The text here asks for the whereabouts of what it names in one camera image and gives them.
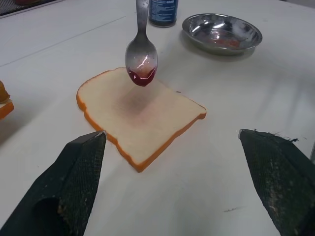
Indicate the round metal bowl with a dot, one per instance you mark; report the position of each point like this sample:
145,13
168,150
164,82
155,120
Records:
222,33

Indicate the toast slice with orange crust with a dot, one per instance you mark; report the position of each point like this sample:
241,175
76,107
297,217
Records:
137,115

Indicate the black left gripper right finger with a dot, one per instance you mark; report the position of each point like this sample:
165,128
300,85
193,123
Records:
280,177

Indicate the orange-crusted bread piece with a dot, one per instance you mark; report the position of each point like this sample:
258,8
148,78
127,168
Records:
5,102

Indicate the dark mesh tray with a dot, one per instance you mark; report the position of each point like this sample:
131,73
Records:
23,5

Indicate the dark jar with blue label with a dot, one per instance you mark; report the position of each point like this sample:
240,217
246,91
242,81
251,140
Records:
163,12

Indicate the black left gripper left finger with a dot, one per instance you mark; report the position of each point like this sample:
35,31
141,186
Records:
71,182

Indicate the metal spoon with red jam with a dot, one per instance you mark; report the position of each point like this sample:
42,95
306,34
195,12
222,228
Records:
142,52

